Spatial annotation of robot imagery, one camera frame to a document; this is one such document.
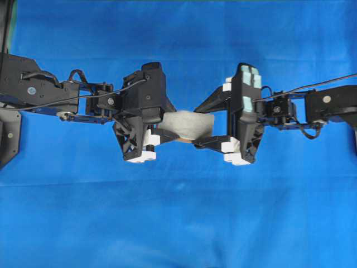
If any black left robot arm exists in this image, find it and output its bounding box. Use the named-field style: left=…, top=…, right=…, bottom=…
left=1, top=53, right=179, bottom=165

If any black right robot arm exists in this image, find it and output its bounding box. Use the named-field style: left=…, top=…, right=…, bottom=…
left=193, top=63, right=356, bottom=166

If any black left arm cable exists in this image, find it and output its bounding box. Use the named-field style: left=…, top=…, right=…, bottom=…
left=0, top=79, right=148, bottom=111

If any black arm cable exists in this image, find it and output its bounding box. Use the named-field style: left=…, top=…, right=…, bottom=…
left=0, top=79, right=148, bottom=111
left=258, top=73, right=357, bottom=102

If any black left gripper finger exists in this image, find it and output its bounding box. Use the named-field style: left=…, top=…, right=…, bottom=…
left=144, top=128, right=192, bottom=145

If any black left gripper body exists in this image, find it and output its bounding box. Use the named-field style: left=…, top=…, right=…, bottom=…
left=113, top=62, right=176, bottom=163

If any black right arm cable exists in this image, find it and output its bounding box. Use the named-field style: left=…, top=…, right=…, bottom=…
left=258, top=73, right=357, bottom=102

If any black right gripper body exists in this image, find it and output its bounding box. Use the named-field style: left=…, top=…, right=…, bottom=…
left=223, top=63, right=264, bottom=166

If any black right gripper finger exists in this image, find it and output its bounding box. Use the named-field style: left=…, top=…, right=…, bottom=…
left=192, top=135, right=240, bottom=154
left=194, top=77, right=232, bottom=113

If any grey and orange sponge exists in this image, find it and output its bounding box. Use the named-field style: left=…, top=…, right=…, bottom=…
left=158, top=111, right=215, bottom=141

